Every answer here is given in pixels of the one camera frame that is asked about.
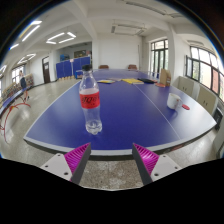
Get blue partition boards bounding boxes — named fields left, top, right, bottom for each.
left=55, top=55, right=92, bottom=80

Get brown paper bag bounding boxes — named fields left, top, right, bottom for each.
left=158, top=68, right=172, bottom=88

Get beige two-door cabinet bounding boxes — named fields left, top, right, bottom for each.
left=196, top=84, right=218, bottom=116
left=177, top=75, right=195, bottom=98

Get dark-framed glass door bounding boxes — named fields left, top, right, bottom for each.
left=149, top=39, right=169, bottom=75

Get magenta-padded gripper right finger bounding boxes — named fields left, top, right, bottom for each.
left=131, top=143, right=183, bottom=186

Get black bin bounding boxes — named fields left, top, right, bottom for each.
left=213, top=106, right=224, bottom=131

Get blue table tennis table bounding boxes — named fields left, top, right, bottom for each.
left=0, top=87, right=32, bottom=144

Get ceiling lights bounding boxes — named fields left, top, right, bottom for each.
left=9, top=20, right=77, bottom=64

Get person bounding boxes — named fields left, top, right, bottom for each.
left=18, top=69, right=30, bottom=103

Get small yellow blue booklet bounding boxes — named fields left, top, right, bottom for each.
left=97, top=79, right=116, bottom=85

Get dark wooden door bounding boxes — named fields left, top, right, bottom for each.
left=41, top=55, right=52, bottom=84

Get yellow book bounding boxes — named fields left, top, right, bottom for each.
left=121, top=78, right=145, bottom=85

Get clear red-labelled drink bottle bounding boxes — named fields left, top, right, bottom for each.
left=78, top=64, right=103, bottom=136

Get white mug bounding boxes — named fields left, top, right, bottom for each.
left=166, top=92, right=184, bottom=110

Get large dark-framed window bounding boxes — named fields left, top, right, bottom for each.
left=184, top=46, right=224, bottom=103

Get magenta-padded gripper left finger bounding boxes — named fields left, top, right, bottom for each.
left=40, top=142, right=92, bottom=186

